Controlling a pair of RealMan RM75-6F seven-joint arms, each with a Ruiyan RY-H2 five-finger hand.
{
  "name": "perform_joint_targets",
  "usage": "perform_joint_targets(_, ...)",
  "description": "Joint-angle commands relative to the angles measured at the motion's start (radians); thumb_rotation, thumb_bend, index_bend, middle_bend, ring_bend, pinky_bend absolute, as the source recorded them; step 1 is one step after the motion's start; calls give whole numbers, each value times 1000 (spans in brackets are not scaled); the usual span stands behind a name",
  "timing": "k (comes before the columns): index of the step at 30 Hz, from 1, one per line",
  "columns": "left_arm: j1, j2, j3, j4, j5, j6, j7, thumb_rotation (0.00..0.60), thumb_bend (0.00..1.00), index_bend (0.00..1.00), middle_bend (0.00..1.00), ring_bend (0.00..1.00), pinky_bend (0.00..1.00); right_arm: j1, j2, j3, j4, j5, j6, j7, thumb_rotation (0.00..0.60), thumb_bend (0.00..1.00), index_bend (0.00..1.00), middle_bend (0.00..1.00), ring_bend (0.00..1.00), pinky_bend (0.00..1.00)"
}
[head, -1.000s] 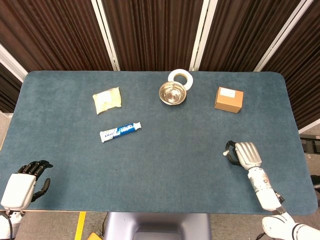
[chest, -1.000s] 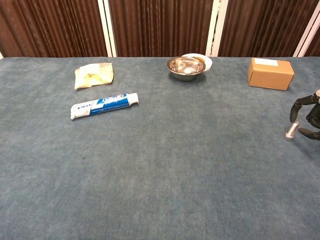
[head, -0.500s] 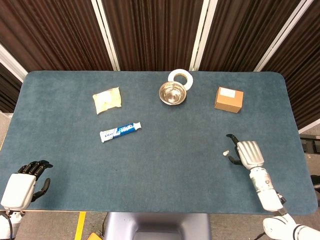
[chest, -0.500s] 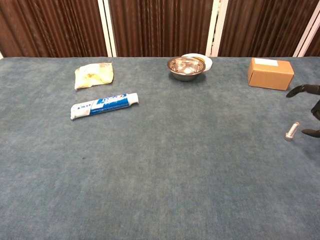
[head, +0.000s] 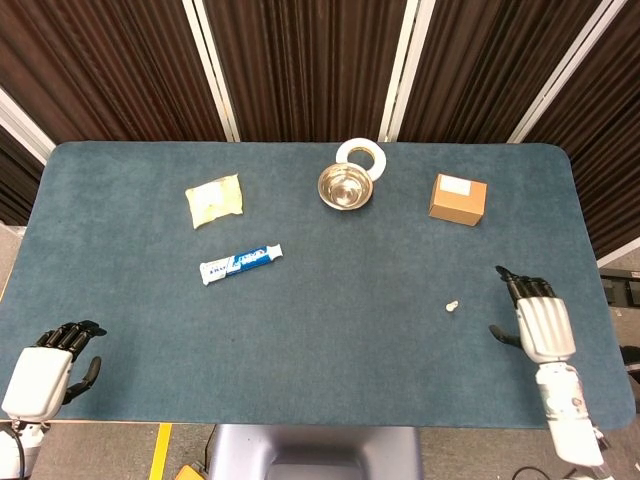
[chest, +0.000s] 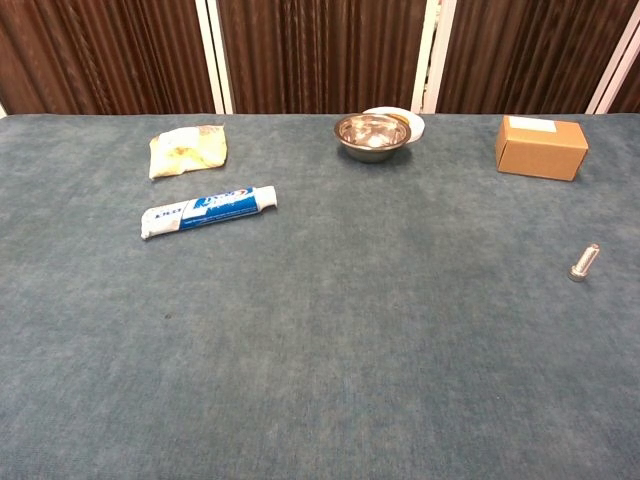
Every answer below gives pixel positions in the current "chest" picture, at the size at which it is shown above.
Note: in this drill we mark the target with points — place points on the blue white toothpaste tube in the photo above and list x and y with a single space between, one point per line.
215 210

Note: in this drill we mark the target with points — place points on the small metal cylinder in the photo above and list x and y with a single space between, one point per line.
586 260

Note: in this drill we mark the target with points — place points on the blue table mat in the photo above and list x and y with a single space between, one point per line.
320 325

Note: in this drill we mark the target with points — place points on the stainless steel bowl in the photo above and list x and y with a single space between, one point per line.
372 145

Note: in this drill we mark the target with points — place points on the brown cardboard box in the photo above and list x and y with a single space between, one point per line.
540 155

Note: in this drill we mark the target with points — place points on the brown ribbed partition panel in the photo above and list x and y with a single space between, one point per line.
525 55
630 97
100 55
320 55

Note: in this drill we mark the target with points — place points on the white plate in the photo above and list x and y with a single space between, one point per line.
417 127

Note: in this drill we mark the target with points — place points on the pale yellow snack packet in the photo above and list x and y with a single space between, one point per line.
185 152

